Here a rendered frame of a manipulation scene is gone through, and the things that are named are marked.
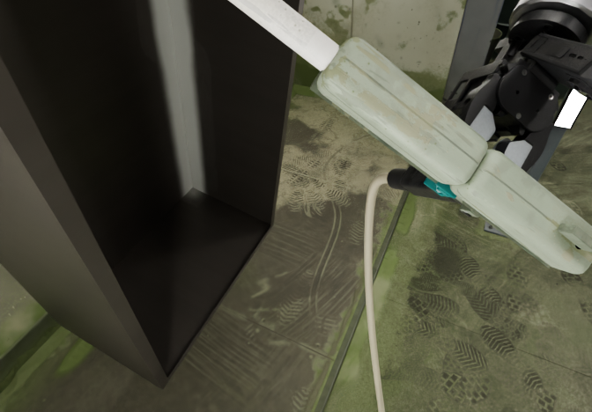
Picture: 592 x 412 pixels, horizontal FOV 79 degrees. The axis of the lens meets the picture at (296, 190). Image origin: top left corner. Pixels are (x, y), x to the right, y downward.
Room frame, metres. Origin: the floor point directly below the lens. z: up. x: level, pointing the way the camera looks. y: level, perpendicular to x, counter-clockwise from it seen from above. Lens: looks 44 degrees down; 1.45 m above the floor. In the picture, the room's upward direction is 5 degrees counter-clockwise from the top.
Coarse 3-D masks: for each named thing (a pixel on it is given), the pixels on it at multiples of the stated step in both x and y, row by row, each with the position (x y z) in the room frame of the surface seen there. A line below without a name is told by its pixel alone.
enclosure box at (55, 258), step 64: (0, 0) 0.63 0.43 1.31; (64, 0) 0.72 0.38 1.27; (128, 0) 0.85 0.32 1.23; (192, 0) 0.92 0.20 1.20; (0, 64) 0.27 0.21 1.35; (64, 64) 0.69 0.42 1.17; (128, 64) 0.83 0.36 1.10; (192, 64) 0.95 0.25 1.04; (256, 64) 0.85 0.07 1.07; (0, 128) 0.25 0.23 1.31; (64, 128) 0.66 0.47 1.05; (128, 128) 0.80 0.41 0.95; (192, 128) 0.98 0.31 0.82; (256, 128) 0.86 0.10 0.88; (0, 192) 0.31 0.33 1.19; (64, 192) 0.28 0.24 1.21; (128, 192) 0.77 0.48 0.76; (192, 192) 1.00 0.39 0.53; (256, 192) 0.88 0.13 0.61; (0, 256) 0.44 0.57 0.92; (64, 256) 0.29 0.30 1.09; (128, 256) 0.72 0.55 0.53; (192, 256) 0.72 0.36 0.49; (64, 320) 0.45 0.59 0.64; (128, 320) 0.30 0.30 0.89; (192, 320) 0.51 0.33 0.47
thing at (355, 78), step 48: (240, 0) 0.29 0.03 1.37; (336, 48) 0.28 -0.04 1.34; (336, 96) 0.26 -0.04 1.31; (384, 96) 0.25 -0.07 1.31; (432, 96) 0.26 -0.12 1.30; (384, 144) 0.26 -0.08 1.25; (432, 144) 0.23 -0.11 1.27; (480, 144) 0.23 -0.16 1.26; (432, 192) 0.28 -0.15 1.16; (480, 192) 0.21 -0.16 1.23; (528, 192) 0.21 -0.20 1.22; (528, 240) 0.19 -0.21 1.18; (576, 240) 0.18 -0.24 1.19
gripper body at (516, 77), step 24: (528, 24) 0.38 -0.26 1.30; (552, 24) 0.36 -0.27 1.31; (576, 24) 0.35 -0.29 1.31; (504, 48) 0.40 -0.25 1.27; (480, 72) 0.36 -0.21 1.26; (504, 72) 0.33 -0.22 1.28; (528, 72) 0.32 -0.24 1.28; (504, 96) 0.30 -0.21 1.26; (528, 96) 0.31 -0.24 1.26; (552, 96) 0.31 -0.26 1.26; (504, 120) 0.30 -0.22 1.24; (528, 120) 0.29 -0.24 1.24
